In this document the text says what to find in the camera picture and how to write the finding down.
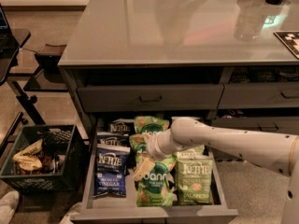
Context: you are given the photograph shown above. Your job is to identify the blue kettle chip bag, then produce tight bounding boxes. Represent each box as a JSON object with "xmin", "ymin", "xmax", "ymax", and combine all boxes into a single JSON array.
[
  {"xmin": 97, "ymin": 133, "xmax": 130, "ymax": 147},
  {"xmin": 94, "ymin": 144, "xmax": 130, "ymax": 197},
  {"xmin": 108, "ymin": 119, "xmax": 135, "ymax": 135}
]

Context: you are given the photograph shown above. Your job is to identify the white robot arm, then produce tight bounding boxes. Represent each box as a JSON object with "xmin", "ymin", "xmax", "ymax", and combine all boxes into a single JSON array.
[{"xmin": 134, "ymin": 117, "xmax": 299, "ymax": 224}]

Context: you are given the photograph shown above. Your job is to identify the front green Dang chip bag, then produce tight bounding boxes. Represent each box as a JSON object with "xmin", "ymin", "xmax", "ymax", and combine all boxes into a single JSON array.
[{"xmin": 136, "ymin": 156, "xmax": 176, "ymax": 207}]

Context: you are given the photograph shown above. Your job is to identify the green dang chip bag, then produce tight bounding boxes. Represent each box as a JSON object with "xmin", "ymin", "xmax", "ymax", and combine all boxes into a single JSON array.
[
  {"xmin": 136, "ymin": 156, "xmax": 176, "ymax": 207},
  {"xmin": 129, "ymin": 134, "xmax": 146, "ymax": 155},
  {"xmin": 134, "ymin": 116, "xmax": 169, "ymax": 134}
]

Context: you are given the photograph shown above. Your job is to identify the middle green Dang chip bag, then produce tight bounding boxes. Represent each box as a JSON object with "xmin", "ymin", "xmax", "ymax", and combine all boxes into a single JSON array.
[{"xmin": 129, "ymin": 134, "xmax": 146, "ymax": 155}]

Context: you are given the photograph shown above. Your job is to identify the rear green Dang chip bag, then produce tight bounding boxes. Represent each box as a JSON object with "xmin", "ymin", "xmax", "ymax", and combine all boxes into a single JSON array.
[{"xmin": 134, "ymin": 116, "xmax": 169, "ymax": 134}]

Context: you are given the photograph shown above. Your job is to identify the open grey middle drawer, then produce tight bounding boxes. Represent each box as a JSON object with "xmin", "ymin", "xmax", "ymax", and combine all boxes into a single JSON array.
[{"xmin": 70, "ymin": 115, "xmax": 239, "ymax": 224}]

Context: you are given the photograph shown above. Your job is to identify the front green Kettle jalapeno bag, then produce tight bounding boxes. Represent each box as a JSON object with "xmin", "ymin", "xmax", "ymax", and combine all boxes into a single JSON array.
[{"xmin": 175, "ymin": 156, "xmax": 213, "ymax": 205}]

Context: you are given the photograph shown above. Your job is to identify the grey top left drawer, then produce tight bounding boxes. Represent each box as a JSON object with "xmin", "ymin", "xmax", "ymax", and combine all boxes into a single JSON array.
[{"xmin": 77, "ymin": 84, "xmax": 223, "ymax": 112}]

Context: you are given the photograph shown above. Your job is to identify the yellow snack bag in crate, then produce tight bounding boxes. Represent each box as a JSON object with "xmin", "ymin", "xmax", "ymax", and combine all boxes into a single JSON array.
[{"xmin": 12, "ymin": 139, "xmax": 43, "ymax": 173}]

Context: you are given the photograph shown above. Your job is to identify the grey cabinet counter unit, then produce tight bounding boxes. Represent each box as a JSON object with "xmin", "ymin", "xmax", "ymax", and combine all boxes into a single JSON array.
[{"xmin": 59, "ymin": 0, "xmax": 299, "ymax": 133}]

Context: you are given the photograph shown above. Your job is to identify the grey middle right drawer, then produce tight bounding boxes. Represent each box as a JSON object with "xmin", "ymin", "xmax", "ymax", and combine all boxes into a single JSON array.
[{"xmin": 211, "ymin": 117, "xmax": 299, "ymax": 134}]

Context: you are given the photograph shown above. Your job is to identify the grey top right drawer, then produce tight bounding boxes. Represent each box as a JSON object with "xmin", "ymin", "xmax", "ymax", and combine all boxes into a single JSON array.
[{"xmin": 218, "ymin": 82, "xmax": 299, "ymax": 109}]

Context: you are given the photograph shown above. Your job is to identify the dark green plastic crate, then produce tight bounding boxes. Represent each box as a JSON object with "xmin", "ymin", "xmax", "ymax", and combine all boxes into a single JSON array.
[{"xmin": 0, "ymin": 125, "xmax": 85, "ymax": 194}]

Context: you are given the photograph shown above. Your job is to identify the white shoe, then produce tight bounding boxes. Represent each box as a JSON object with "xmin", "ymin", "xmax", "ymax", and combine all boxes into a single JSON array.
[{"xmin": 0, "ymin": 190, "xmax": 20, "ymax": 224}]

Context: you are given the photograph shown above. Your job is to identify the black side table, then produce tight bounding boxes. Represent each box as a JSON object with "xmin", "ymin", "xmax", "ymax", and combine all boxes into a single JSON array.
[{"xmin": 0, "ymin": 29, "xmax": 45, "ymax": 124}]

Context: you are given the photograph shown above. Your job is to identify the black white marker board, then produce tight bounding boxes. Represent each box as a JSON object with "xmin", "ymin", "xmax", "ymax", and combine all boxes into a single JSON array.
[{"xmin": 274, "ymin": 31, "xmax": 299, "ymax": 59}]

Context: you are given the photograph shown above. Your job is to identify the laptop on side table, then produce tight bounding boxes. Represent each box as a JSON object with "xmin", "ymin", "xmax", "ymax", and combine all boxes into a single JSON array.
[{"xmin": 0, "ymin": 5, "xmax": 9, "ymax": 30}]

